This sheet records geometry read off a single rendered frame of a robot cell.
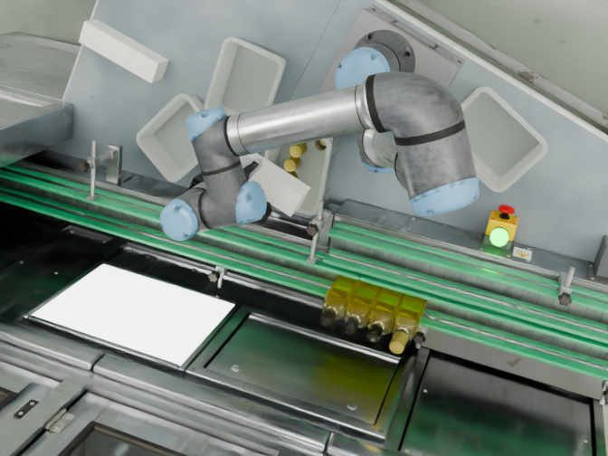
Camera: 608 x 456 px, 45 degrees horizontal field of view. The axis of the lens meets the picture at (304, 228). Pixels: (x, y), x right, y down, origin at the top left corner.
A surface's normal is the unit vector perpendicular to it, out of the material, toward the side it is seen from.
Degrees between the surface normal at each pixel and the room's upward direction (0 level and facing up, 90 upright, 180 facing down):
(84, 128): 0
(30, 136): 90
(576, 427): 90
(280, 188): 0
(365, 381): 90
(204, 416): 90
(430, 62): 1
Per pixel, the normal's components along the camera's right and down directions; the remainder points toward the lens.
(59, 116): 0.94, 0.26
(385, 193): -0.32, 0.35
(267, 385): 0.14, -0.90
